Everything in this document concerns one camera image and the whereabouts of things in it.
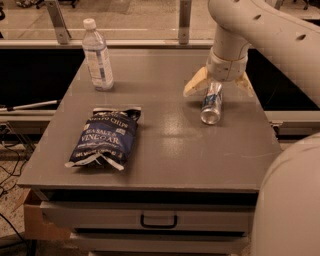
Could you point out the left metal railing post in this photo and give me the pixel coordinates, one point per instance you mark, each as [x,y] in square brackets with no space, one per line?
[62,34]

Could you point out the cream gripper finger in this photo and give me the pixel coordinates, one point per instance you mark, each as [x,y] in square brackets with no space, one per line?
[243,83]
[198,82]

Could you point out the grey lower drawer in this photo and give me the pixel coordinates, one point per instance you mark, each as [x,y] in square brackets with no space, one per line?
[158,243]

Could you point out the middle metal railing post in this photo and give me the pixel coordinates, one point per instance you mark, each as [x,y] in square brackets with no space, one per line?
[184,21]

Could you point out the black drawer handle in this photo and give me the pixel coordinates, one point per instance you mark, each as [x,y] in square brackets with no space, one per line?
[158,222]

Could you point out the silver blue redbull can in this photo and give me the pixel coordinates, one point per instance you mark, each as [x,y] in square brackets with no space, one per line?
[212,103]

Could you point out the blue potato chips bag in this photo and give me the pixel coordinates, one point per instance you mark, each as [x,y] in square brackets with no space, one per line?
[107,138]

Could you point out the metal railing post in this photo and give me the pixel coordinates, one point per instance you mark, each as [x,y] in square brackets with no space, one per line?
[62,34]
[184,21]

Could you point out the clear plastic water bottle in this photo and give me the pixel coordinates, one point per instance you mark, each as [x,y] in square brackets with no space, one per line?
[97,56]

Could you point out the grey drawer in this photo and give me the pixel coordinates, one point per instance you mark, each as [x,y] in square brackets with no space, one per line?
[158,243]
[122,216]

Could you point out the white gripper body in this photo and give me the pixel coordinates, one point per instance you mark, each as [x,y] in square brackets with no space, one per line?
[225,69]

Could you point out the grey upper drawer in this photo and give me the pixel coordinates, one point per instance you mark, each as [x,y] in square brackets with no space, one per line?
[122,216]

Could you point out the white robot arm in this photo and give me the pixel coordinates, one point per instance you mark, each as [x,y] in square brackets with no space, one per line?
[287,214]

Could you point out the cardboard box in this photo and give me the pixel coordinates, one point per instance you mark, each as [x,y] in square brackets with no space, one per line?
[36,225]

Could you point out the white rod with black tip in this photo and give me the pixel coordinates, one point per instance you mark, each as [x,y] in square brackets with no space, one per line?
[29,106]

